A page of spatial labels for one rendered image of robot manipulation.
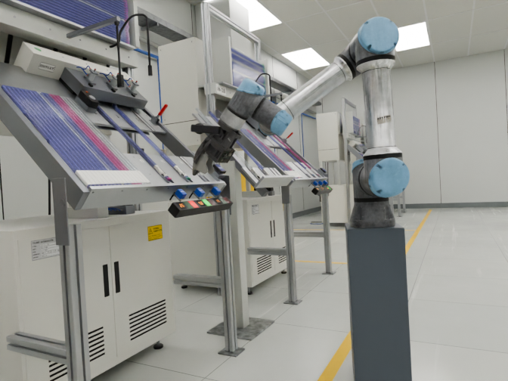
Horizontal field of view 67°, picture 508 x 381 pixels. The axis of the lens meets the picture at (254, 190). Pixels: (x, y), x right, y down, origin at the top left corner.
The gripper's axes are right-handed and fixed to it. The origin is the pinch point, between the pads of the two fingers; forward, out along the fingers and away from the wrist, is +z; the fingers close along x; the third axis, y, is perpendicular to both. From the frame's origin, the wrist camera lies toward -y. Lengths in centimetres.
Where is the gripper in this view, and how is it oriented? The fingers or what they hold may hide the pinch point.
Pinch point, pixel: (193, 170)
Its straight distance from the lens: 130.7
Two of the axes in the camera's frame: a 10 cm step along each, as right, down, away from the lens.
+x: 4.6, -0.5, 8.9
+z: -5.4, 7.8, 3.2
